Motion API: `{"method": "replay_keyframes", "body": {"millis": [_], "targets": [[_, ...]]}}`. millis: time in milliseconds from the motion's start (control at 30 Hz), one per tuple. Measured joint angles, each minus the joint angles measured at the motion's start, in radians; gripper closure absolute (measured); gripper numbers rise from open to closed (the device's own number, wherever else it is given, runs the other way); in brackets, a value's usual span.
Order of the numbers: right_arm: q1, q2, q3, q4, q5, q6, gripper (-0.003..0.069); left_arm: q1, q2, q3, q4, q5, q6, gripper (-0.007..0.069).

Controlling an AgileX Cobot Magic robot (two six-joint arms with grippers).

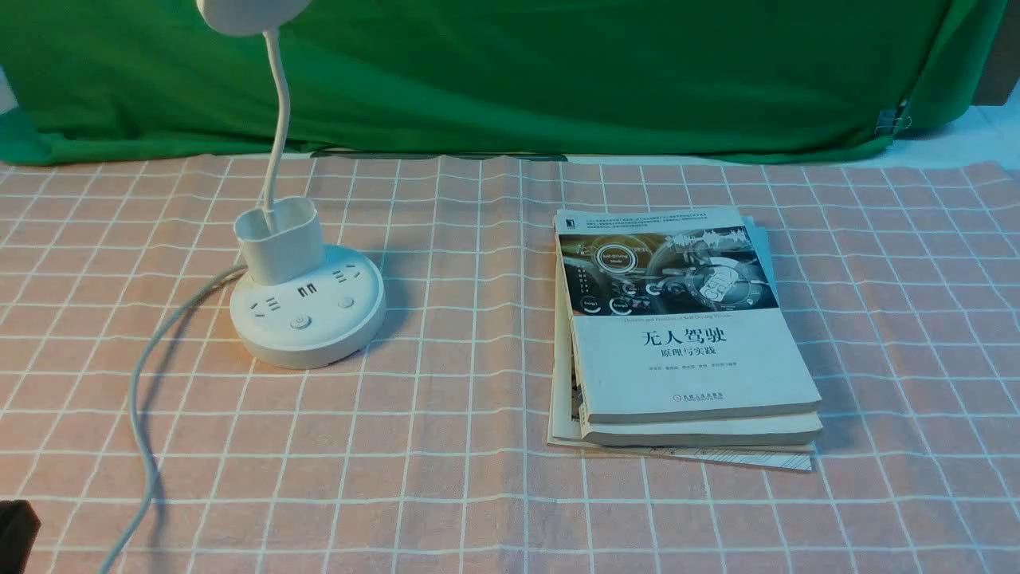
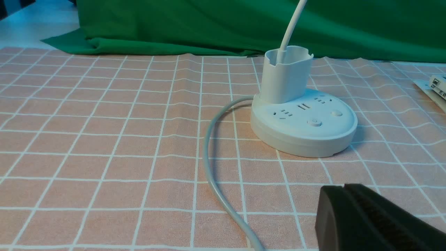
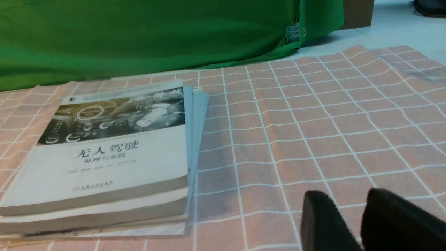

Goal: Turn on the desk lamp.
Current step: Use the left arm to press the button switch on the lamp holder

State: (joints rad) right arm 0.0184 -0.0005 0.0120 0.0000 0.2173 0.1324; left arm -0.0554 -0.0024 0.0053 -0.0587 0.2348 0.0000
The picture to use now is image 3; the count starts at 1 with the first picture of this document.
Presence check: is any thin bottom booklet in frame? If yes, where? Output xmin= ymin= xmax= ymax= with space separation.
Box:
xmin=1 ymin=89 xmax=210 ymax=246

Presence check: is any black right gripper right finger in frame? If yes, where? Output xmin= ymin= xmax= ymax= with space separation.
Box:
xmin=361 ymin=188 xmax=446 ymax=251

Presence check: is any brown cardboard box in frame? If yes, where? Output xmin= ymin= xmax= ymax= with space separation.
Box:
xmin=340 ymin=0 xmax=375 ymax=30

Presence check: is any green backdrop cloth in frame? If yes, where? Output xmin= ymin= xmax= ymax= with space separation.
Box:
xmin=0 ymin=0 xmax=344 ymax=91

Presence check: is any white middle book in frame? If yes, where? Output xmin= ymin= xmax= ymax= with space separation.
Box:
xmin=0 ymin=85 xmax=194 ymax=235

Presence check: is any metal binder clip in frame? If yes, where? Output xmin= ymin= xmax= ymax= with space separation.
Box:
xmin=285 ymin=22 xmax=307 ymax=44

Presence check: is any white book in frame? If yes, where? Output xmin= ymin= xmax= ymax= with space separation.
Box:
xmin=0 ymin=85 xmax=194 ymax=235
xmin=0 ymin=79 xmax=189 ymax=217

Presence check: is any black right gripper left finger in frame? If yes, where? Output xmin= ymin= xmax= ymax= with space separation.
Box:
xmin=300 ymin=190 xmax=362 ymax=251

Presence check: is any pink checkered tablecloth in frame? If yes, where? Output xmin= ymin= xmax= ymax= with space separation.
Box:
xmin=0 ymin=45 xmax=446 ymax=251

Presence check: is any dark object on floor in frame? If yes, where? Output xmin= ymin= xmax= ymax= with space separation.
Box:
xmin=414 ymin=0 xmax=446 ymax=17

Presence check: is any white top book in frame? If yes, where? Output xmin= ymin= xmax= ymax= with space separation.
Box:
xmin=0 ymin=79 xmax=189 ymax=217

